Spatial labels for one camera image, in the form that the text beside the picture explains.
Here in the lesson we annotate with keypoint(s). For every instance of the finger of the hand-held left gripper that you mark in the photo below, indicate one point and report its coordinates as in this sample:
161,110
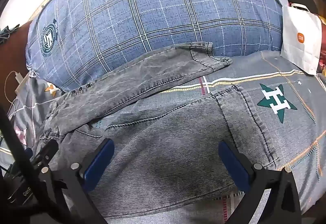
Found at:
48,150

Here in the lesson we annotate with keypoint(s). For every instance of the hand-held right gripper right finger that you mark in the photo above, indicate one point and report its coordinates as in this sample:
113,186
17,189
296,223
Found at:
233,163

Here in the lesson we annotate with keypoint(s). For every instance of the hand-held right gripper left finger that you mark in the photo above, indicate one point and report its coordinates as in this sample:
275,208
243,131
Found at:
99,160

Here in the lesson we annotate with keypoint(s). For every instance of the grey denim pants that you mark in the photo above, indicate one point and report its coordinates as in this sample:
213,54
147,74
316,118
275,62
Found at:
158,157

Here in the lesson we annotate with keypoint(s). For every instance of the grey star print bed sheet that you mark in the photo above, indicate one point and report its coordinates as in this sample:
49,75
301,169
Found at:
280,132

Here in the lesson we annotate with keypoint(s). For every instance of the grey power strip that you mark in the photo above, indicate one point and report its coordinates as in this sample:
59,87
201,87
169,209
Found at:
22,87

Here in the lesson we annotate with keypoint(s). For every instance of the white charger plug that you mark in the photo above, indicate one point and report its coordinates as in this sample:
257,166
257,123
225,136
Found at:
18,76

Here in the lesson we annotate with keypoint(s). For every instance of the brown wooden headboard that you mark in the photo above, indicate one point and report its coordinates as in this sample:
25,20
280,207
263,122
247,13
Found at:
12,61

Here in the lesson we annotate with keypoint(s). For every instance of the dark green cloth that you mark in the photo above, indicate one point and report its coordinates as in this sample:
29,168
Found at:
6,34

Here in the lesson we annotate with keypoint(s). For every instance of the white paper bag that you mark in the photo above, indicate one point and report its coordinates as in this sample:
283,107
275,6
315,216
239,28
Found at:
300,48

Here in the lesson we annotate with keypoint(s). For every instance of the red cloth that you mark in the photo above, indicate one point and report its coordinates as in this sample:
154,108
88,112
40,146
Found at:
323,45

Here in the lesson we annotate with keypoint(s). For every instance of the blue plaid pillow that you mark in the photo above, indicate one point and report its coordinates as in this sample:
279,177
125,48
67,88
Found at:
152,10

